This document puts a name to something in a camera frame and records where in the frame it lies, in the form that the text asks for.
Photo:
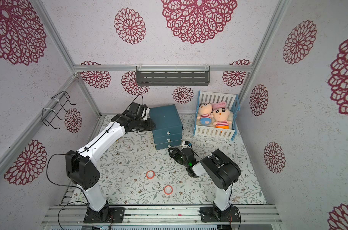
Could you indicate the white blue toy crib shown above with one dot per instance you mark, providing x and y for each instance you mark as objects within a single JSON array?
[{"x": 233, "y": 105}]

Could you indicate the aluminium rail frame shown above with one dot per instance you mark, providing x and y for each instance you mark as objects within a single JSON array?
[{"x": 168, "y": 217}]

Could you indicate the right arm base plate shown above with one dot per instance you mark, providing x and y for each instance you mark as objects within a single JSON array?
[{"x": 213, "y": 214}]

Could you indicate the red tape roll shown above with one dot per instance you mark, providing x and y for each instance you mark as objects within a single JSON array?
[
  {"x": 168, "y": 190},
  {"x": 150, "y": 174}
]

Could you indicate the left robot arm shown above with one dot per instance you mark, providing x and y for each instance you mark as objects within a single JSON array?
[{"x": 81, "y": 165}]

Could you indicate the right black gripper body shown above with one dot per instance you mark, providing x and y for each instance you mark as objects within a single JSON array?
[{"x": 177, "y": 154}]

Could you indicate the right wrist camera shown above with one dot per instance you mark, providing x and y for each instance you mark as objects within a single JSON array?
[{"x": 186, "y": 144}]

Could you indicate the black-haired plush doll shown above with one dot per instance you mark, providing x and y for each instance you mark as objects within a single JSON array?
[{"x": 221, "y": 115}]

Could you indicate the grey wall shelf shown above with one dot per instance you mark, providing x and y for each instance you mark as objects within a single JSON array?
[{"x": 176, "y": 76}]

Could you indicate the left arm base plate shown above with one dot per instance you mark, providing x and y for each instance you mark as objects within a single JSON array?
[{"x": 106, "y": 215}]

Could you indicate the pink plush doll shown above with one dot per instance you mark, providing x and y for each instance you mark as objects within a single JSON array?
[{"x": 204, "y": 114}]

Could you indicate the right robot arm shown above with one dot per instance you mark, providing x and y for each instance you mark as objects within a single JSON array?
[{"x": 222, "y": 171}]

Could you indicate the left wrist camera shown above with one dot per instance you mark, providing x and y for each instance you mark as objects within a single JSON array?
[{"x": 138, "y": 111}]

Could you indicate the teal three-drawer cabinet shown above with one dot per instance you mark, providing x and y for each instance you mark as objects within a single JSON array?
[{"x": 169, "y": 128}]

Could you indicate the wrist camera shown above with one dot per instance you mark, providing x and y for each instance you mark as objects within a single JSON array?
[
  {"x": 138, "y": 111},
  {"x": 186, "y": 144}
]

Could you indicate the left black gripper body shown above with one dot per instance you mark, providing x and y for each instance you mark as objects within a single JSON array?
[{"x": 144, "y": 125}]

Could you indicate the black wire wall rack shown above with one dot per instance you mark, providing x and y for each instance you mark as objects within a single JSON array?
[{"x": 49, "y": 114}]

